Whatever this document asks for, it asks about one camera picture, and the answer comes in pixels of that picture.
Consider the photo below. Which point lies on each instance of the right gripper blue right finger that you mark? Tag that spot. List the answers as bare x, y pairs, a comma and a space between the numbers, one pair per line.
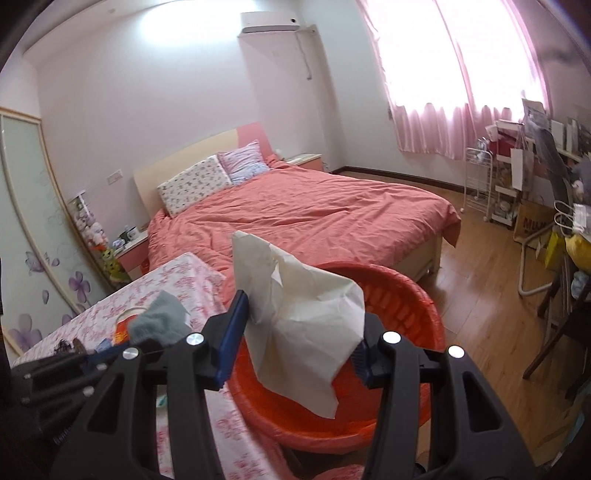
472, 434

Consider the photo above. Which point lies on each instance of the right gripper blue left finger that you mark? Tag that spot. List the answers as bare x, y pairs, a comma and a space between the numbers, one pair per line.
114, 436

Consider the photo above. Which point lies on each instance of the black floral scrunchie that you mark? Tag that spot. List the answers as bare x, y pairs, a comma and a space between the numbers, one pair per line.
64, 347

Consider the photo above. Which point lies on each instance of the white paper bag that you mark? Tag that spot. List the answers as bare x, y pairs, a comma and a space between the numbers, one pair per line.
304, 322

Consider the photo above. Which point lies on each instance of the brown hair claw clip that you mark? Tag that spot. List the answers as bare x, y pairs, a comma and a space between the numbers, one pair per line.
78, 347

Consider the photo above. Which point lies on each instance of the blue tissue packet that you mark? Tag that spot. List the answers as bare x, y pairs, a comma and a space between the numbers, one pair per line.
104, 345

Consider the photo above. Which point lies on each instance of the red instant noodle cup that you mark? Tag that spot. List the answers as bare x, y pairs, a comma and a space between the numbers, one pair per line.
121, 334

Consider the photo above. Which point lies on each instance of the floral glass wardrobe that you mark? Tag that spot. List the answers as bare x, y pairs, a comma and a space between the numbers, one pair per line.
48, 275

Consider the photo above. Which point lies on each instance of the light blue sock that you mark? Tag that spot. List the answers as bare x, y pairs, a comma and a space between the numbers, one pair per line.
165, 321

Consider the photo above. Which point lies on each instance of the pink floral table cloth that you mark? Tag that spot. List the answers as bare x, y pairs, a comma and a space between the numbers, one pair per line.
243, 453

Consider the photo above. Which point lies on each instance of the red plastic laundry basket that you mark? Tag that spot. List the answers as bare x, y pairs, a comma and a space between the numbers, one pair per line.
403, 306

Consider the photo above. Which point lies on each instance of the pink left nightstand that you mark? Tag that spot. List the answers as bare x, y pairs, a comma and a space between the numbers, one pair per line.
134, 256

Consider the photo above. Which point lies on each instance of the pink nightstand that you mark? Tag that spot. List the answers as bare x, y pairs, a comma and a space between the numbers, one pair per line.
134, 256
307, 161

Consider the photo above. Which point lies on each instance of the clear tube of plush toys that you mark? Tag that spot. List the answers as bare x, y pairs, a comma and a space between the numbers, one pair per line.
96, 241

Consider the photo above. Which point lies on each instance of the white mug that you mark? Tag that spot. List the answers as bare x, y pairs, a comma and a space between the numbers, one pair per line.
129, 234

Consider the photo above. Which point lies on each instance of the yellow bag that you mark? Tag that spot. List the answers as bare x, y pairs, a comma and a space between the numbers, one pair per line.
579, 250

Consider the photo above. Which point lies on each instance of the brown cardboard box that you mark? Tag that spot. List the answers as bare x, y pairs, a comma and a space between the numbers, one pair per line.
531, 218

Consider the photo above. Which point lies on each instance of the white rolling cart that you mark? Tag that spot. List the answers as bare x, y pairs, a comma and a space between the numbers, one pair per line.
505, 198

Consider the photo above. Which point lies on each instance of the beige pink headboard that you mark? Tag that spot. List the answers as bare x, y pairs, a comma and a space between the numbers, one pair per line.
148, 178

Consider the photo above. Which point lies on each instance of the bed with coral duvet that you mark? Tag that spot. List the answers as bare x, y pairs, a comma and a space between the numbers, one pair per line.
317, 217

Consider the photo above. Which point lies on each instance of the white floral pillow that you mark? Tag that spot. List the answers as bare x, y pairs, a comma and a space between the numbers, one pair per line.
195, 183

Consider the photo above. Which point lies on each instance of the pink striped pillow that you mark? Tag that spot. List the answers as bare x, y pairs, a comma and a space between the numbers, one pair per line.
244, 163

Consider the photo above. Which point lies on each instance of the pink right nightstand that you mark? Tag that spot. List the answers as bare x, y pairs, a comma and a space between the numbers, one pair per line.
307, 161

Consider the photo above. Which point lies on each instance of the pink window curtain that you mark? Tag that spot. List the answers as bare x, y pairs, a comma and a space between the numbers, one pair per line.
452, 68

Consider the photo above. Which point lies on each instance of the white wire rack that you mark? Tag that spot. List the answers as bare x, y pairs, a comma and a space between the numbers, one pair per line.
478, 184

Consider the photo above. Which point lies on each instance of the white wall air conditioner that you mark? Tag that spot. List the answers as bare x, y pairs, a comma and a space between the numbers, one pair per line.
268, 22

